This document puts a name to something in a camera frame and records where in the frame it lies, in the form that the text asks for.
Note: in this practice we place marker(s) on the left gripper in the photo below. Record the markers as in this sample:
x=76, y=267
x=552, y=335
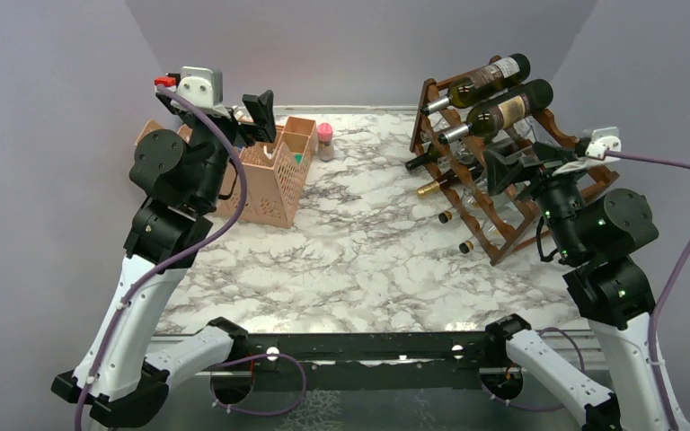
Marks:
x=260, y=108

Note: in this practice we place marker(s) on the brown wooden wine rack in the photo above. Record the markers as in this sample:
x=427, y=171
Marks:
x=513, y=216

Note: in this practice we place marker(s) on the black capped wine bottle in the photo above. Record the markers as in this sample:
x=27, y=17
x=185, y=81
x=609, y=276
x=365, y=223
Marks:
x=461, y=153

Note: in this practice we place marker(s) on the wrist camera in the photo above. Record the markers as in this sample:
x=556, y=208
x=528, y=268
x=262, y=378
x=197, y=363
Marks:
x=201, y=86
x=593, y=150

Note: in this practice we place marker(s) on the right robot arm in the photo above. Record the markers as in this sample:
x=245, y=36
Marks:
x=596, y=242

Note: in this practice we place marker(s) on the lower cork stoppered clear bottle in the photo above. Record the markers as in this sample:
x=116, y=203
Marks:
x=486, y=237

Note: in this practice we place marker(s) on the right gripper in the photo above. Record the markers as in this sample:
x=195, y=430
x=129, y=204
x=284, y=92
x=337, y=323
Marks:
x=500, y=171

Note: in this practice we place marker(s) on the upper cork stoppered clear bottle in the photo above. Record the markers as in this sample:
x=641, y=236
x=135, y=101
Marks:
x=467, y=205

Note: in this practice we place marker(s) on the gold capped wine bottle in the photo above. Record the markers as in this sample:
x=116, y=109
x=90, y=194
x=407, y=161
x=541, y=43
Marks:
x=448, y=179

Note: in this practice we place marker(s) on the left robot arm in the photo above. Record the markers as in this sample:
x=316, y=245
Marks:
x=120, y=383

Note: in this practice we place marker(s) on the peach plastic organizer basket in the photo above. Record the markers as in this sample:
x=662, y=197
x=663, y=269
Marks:
x=276, y=173

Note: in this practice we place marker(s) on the pink lidded spice jar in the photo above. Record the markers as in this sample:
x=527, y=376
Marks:
x=325, y=150

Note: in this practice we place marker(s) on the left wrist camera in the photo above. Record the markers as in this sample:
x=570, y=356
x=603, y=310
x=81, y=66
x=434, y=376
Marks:
x=201, y=86

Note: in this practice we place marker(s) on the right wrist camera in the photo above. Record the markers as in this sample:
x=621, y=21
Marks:
x=593, y=150

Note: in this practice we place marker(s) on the cork stoppered clear bottle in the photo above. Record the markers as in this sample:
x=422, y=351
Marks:
x=486, y=237
x=467, y=205

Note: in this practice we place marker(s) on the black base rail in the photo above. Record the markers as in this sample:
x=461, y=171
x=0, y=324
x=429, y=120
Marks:
x=359, y=362

